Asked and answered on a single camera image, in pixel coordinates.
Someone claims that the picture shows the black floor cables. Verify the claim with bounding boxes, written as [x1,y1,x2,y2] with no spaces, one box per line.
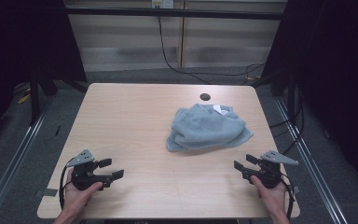
[268,89,306,156]

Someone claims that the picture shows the dark curtain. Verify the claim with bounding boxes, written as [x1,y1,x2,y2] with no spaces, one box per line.
[260,0,358,195]
[0,0,88,153]

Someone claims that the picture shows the person's left hand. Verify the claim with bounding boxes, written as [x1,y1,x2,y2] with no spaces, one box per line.
[62,169,104,217]

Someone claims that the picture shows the yellow floor object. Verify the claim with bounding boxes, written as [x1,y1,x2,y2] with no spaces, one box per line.
[17,92,32,105]

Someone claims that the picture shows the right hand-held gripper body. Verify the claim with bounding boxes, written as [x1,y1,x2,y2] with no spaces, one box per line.
[241,150,300,189]

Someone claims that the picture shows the person's right hand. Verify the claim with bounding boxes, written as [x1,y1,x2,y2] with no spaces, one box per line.
[250,175,289,217]

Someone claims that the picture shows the black metal stand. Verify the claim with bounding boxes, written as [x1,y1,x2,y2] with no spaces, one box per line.
[28,70,59,127]
[270,74,296,123]

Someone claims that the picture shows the right hand-held gripper black cable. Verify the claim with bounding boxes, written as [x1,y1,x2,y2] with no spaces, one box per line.
[279,173,296,222]

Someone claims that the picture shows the hand-held gripper black cable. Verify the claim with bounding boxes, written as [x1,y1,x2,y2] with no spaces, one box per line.
[58,165,73,210]
[279,173,296,222]

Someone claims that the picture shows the black horizontal frame bar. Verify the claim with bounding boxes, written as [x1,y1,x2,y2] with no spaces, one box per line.
[64,7,286,21]

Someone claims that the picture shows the metal floor rail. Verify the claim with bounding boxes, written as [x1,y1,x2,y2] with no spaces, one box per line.
[274,97,350,224]
[0,101,54,224]

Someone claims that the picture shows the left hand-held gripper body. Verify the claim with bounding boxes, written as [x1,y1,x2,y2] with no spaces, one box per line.
[65,148,115,191]

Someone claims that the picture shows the white wall socket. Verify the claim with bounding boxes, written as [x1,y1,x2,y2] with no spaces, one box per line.
[151,0,175,9]

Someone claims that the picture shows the black wall cable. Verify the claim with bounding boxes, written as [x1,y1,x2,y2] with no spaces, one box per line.
[157,15,266,86]

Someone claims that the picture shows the left hand-held gripper black cable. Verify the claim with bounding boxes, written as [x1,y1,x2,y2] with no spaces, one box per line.
[58,165,73,210]

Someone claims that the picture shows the light blue towel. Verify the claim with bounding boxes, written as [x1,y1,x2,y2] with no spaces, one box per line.
[166,103,255,153]

